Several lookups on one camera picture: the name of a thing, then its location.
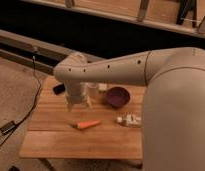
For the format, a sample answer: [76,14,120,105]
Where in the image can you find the orange pepper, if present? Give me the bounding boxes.
[70,120,101,130]

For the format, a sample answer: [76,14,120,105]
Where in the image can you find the purple bowl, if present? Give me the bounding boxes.
[106,87,130,107]

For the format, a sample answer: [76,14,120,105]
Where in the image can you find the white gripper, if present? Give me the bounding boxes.
[66,93,91,112]

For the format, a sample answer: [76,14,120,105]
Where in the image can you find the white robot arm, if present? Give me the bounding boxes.
[53,47,205,171]

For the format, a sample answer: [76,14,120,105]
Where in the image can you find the black cable on floor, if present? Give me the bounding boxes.
[0,53,43,152]

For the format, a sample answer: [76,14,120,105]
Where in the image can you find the black rectangular object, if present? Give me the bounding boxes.
[53,84,65,95]

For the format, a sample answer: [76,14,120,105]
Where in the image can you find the black power adapter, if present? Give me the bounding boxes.
[0,121,16,135]

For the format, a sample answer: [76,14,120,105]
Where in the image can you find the wooden table board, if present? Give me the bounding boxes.
[20,76,145,159]

